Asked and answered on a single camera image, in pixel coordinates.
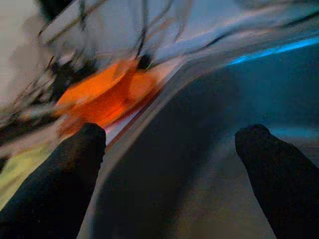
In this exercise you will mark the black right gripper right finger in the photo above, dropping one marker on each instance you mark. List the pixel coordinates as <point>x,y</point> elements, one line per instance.
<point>284,189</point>

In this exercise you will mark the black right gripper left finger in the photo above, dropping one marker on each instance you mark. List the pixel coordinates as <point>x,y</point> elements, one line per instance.
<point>54,194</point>

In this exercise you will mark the green plate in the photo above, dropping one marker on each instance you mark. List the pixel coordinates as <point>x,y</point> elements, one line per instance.
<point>17,169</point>

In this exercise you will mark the stainless steel sink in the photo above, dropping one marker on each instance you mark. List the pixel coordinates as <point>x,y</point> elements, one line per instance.
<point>187,149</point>

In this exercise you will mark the orange bowl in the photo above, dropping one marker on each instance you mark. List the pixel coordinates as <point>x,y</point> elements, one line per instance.
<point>99,84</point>

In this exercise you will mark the orange plate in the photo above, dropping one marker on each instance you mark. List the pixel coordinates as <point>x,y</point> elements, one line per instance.
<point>139,94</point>

